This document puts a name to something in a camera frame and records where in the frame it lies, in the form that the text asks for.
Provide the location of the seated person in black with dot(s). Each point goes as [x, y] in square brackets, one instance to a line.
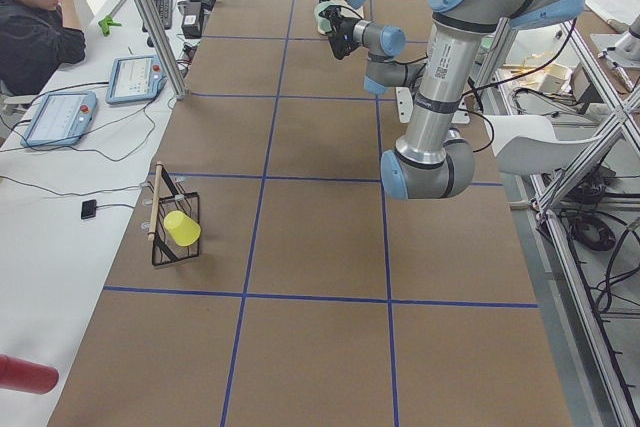
[37, 37]

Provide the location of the black keyboard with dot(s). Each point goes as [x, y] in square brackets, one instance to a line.
[165, 12]

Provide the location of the black wire cup rack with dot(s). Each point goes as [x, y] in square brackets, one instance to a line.
[169, 194]

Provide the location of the green clamp tool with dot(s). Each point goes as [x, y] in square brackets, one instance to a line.
[106, 24]

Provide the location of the near blue teach pendant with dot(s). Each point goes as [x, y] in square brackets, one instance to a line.
[61, 119]

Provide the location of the yellow cup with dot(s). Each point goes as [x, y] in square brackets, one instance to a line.
[182, 228]

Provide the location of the blue teach pendant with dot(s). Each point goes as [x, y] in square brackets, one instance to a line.
[135, 79]
[61, 119]

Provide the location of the mint green cup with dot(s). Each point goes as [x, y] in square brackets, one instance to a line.
[321, 15]

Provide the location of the red thermos bottle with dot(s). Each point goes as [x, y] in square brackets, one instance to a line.
[24, 376]

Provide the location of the white plastic chair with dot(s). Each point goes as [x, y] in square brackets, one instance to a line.
[527, 144]

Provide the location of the aluminium frame post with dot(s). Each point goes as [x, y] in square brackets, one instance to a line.
[152, 21]

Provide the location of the far blue teach pendant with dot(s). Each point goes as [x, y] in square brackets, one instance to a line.
[135, 79]

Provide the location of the small black device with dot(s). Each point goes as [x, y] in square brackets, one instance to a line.
[88, 209]

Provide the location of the black power adapter box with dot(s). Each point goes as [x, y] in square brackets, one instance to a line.
[192, 20]

